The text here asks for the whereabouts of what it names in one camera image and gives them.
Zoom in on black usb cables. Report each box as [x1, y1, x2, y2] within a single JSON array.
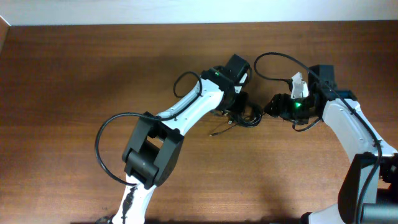
[[208, 102, 264, 137]]

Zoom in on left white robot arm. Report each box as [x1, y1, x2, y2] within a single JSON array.
[[98, 55, 252, 223]]

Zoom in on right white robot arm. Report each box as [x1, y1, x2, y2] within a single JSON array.
[[264, 65, 397, 223]]

